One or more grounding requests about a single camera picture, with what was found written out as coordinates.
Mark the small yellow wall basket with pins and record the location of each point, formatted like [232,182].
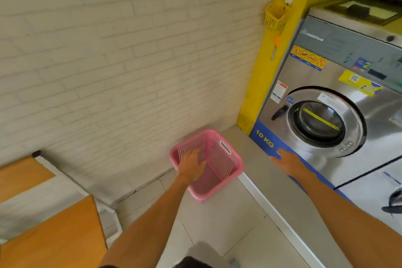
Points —
[276,16]

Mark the wooden bench with white frame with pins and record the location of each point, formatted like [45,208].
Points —
[53,233]

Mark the person's left forearm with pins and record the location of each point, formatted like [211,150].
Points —
[150,227]

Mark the steel front-load washing machine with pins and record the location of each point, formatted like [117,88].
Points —
[351,57]

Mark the yellow warning sticker strip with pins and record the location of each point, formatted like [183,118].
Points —
[309,58]

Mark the small blue door sticker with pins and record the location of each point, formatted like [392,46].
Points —
[290,100]

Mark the person's right hand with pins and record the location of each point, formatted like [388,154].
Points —
[290,164]

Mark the person's dark shorts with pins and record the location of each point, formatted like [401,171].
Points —
[198,263]

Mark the blue square sticker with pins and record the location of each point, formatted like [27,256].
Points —
[361,64]

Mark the white and red label sticker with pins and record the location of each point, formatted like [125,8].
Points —
[279,92]

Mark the white appliance with dark print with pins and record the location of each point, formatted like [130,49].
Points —
[367,195]

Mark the yellow and blue code sticker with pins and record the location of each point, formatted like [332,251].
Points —
[358,81]

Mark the round steel washer door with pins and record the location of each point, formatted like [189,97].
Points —
[326,120]

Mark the person's left fingers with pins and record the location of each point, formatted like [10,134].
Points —
[194,155]

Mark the person's left hand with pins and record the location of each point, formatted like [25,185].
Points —
[190,169]

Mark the person's right fingers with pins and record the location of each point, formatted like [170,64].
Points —
[280,156]

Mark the person's right forearm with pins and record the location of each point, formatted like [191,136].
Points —
[348,220]

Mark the pink plastic laundry basket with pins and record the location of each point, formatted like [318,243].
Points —
[219,158]

